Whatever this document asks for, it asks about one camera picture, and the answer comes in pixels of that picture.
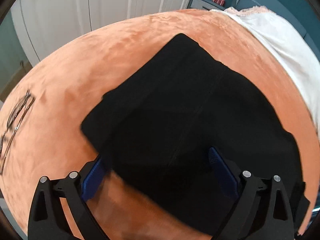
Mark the white bed sheet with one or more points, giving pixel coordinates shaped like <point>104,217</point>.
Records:
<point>275,35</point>

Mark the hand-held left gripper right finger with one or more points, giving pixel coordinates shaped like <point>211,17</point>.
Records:
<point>222,172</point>

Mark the grey drawer cabinet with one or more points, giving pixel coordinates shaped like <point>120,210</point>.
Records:
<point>200,3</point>

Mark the teal padded headboard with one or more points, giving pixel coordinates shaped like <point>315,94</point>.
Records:
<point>275,0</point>

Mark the white wardrobe doors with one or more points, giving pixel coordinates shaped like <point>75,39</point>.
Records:
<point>62,10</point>

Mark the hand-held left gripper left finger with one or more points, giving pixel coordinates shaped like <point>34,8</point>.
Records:
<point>92,181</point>

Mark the black pants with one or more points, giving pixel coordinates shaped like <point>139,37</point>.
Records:
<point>175,105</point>

